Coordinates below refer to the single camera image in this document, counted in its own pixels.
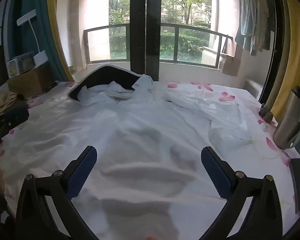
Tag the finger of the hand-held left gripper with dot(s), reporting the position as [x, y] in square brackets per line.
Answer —
[15, 116]

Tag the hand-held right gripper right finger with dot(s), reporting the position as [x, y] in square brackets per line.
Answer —
[216, 175]

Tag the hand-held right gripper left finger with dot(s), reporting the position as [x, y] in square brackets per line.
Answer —
[82, 172]

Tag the large white garment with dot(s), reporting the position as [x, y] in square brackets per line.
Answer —
[140, 130]

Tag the dark brown cloth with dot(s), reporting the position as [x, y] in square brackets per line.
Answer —
[18, 102]

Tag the beige cloth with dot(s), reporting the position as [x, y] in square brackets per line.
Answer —
[2, 102]

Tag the brown cardboard box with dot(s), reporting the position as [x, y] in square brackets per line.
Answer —
[30, 80]

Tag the black pen-shaped tool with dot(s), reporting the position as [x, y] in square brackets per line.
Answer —
[51, 85]

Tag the small printed cartoon box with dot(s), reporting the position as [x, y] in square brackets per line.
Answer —
[17, 65]

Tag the small brown figurine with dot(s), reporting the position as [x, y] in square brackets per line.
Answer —
[267, 116]

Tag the floral white bed sheet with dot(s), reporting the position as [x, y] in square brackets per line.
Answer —
[252, 100]

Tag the steel thermos bottle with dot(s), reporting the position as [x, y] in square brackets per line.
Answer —
[287, 120]

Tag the teal curtain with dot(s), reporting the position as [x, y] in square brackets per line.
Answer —
[47, 30]

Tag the balcony glass railing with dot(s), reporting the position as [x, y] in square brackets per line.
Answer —
[86, 47]

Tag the white desk lamp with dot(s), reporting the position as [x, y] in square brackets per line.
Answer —
[26, 17]

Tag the yellow curtain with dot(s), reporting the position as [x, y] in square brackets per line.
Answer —
[297, 55]
[53, 17]

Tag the beige hanging garment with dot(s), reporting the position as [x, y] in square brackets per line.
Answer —
[260, 25]

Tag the light blue hanging garment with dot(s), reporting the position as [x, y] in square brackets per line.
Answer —
[246, 17]

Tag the black door frame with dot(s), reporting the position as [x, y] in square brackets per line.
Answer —
[277, 55]

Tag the black window post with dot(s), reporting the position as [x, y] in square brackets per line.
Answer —
[145, 30]

